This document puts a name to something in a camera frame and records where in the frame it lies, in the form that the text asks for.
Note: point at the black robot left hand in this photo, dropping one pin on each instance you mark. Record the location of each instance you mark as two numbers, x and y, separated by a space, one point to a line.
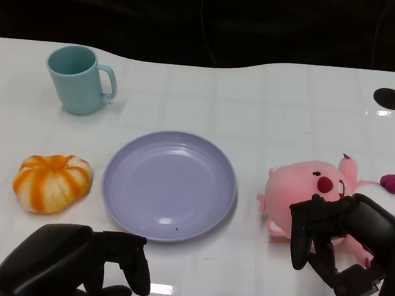
53 256

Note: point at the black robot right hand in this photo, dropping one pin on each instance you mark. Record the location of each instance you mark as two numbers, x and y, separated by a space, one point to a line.
370 225

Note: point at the pink plush doll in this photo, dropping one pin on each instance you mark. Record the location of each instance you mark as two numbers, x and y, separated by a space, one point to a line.
291 187

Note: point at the lavender round plate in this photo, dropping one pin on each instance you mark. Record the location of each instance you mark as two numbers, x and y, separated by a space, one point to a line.
170 187

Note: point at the orange white pumpkin toy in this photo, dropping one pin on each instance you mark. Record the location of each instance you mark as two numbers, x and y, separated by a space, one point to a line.
50 183

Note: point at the light blue mug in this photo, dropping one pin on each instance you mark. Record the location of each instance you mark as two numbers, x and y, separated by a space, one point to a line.
76 85

